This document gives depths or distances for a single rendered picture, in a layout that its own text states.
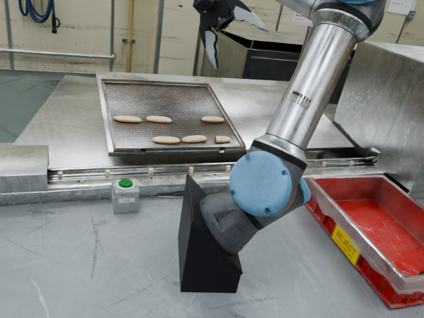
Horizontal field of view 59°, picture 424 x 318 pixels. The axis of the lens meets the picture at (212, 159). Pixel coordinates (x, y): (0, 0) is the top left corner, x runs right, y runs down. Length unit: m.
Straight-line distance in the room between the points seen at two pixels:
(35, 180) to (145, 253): 0.37
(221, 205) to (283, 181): 0.22
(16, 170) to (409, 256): 1.16
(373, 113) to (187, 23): 3.34
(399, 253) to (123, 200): 0.83
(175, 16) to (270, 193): 4.09
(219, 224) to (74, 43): 4.21
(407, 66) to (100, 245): 1.24
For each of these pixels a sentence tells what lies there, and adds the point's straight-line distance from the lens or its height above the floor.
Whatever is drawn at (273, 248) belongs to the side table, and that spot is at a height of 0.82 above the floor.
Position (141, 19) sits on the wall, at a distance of 4.90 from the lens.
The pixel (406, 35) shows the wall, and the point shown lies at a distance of 6.98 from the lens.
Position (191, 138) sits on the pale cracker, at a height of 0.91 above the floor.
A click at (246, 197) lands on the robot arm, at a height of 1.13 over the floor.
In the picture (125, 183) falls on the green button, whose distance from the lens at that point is 1.11.
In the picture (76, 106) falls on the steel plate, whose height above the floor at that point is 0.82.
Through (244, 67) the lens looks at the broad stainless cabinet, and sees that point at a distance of 3.11.
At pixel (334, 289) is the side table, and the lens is 1.05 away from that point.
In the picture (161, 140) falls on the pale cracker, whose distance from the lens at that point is 1.37.
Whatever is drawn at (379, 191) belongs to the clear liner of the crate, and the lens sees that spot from 1.48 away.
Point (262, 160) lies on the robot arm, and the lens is 0.68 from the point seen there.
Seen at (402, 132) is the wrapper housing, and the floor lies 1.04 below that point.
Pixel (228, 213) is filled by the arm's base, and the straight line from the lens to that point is 0.84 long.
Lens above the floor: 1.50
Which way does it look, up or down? 27 degrees down
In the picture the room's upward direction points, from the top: 10 degrees clockwise
